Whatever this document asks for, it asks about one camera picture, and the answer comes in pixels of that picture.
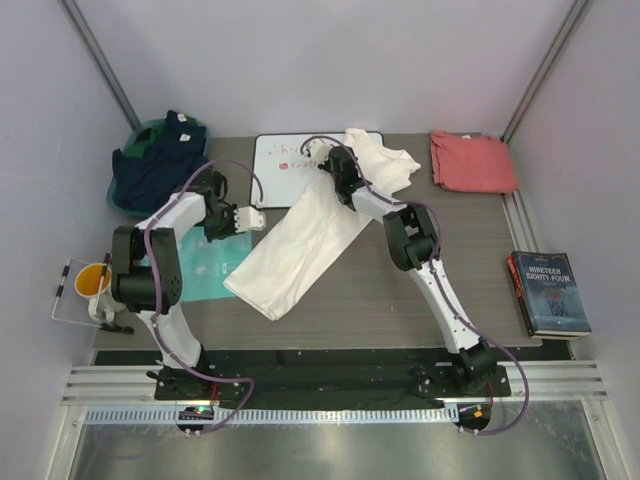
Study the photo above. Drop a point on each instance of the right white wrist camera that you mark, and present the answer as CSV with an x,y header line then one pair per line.
x,y
315,151

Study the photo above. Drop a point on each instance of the Nineteen Eighty-Four book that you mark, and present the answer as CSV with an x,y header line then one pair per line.
x,y
548,295

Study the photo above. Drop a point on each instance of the white dry-erase board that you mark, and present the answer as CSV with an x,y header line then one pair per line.
x,y
283,172

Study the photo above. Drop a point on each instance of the folded pink t-shirt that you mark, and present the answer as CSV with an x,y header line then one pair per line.
x,y
474,164

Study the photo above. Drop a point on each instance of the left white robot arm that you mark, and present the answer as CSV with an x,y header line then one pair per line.
x,y
146,270

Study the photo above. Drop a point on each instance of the white slotted cable duct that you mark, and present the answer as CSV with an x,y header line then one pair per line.
x,y
184,415

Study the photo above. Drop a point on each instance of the white mug orange inside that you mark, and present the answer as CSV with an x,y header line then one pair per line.
x,y
93,283

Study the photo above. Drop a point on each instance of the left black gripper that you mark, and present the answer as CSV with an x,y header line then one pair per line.
x,y
211,235

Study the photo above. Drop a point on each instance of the white printed t-shirt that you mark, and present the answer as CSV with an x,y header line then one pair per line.
x,y
315,231

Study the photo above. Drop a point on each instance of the teal cutting board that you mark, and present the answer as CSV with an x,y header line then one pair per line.
x,y
192,269

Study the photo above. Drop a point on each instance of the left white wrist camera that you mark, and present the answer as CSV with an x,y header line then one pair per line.
x,y
249,219

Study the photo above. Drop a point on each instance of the black marker pen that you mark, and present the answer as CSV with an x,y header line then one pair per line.
x,y
114,328

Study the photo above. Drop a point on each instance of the navy blue t-shirt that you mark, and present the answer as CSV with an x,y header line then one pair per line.
x,y
160,170

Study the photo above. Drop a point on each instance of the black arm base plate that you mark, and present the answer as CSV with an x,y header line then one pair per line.
x,y
361,379

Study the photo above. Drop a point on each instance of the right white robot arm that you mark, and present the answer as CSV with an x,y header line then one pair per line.
x,y
414,248

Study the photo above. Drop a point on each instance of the teal laundry basket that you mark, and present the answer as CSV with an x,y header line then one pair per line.
x,y
122,197

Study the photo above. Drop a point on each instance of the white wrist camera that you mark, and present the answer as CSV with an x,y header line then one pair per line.
x,y
315,151
249,219

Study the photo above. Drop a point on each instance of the green t-shirt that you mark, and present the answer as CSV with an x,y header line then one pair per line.
x,y
144,140

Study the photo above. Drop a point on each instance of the clear acrylic sheet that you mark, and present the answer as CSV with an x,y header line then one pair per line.
x,y
68,306

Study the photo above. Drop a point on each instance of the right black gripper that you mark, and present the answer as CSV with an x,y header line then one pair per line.
x,y
323,166

